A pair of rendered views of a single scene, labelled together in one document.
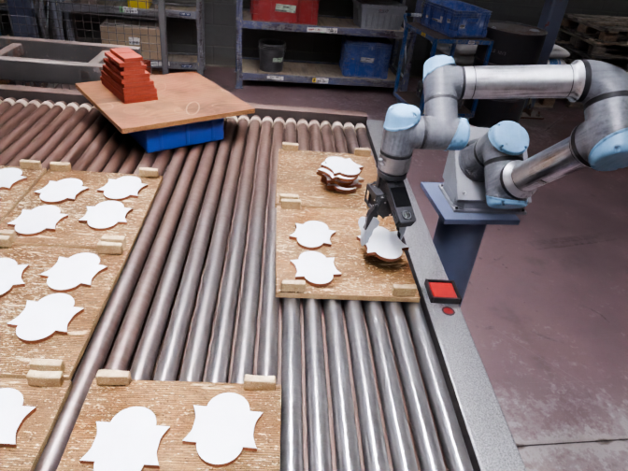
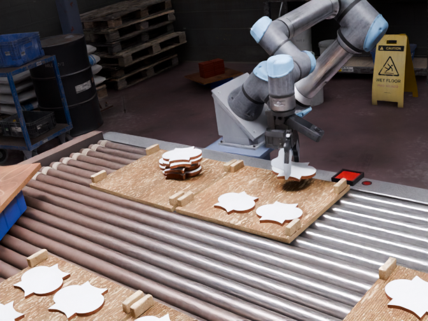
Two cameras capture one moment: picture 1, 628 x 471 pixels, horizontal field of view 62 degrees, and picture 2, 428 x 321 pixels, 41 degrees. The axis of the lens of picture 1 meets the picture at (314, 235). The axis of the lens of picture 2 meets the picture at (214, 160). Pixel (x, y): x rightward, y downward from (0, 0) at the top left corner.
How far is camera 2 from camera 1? 1.07 m
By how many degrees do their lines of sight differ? 38
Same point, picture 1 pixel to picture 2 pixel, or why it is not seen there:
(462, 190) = (251, 130)
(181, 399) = (374, 311)
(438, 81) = (276, 34)
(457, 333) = (390, 187)
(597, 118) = (356, 18)
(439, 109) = (292, 50)
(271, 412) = (416, 274)
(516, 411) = not seen: hidden behind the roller
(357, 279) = (307, 201)
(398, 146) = (290, 85)
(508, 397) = not seen: hidden behind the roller
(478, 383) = not seen: outside the picture
